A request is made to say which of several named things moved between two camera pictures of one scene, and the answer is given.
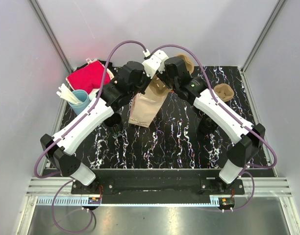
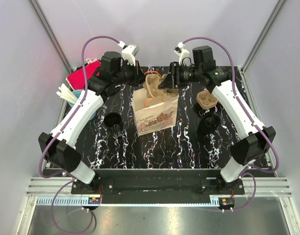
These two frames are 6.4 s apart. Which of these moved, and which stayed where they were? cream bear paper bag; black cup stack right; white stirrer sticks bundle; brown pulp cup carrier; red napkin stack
Moved: brown pulp cup carrier; cream bear paper bag
Stayed: red napkin stack; white stirrer sticks bundle; black cup stack right
